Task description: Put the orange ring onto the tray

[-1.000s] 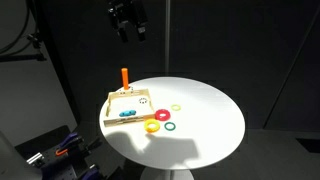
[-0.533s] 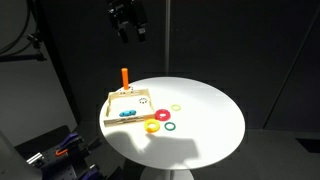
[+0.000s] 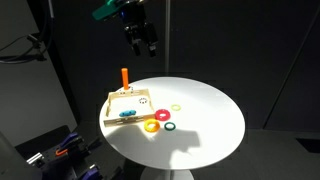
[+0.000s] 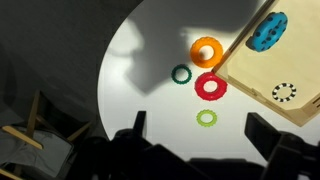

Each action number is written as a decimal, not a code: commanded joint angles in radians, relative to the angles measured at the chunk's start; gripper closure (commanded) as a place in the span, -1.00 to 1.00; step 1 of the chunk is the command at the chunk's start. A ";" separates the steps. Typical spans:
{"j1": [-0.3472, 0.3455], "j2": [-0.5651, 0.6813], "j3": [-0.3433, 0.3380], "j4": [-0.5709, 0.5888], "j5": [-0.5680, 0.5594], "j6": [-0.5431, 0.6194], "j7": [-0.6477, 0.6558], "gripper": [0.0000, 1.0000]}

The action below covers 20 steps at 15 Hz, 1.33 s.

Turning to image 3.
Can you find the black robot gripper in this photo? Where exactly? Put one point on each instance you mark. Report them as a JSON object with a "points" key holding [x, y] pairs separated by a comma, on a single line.
{"points": [[138, 20]]}

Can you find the wooden tray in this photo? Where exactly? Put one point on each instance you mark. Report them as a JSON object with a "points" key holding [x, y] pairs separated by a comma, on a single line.
{"points": [[128, 121]]}

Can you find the grey vertical pole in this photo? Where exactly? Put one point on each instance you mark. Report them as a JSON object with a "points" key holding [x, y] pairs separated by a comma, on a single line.
{"points": [[167, 36]]}

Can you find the orange cylindrical peg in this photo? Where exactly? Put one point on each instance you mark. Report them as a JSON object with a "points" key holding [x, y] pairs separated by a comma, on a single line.
{"points": [[125, 78]]}

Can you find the silver metal block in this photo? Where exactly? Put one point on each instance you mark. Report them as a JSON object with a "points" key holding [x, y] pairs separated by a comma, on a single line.
{"points": [[34, 159]]}

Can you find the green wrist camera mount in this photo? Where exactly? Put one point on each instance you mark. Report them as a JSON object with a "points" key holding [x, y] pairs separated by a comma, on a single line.
{"points": [[106, 10]]}

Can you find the white round pedestal table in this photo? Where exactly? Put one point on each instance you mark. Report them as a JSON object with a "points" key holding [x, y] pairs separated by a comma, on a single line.
{"points": [[200, 133]]}

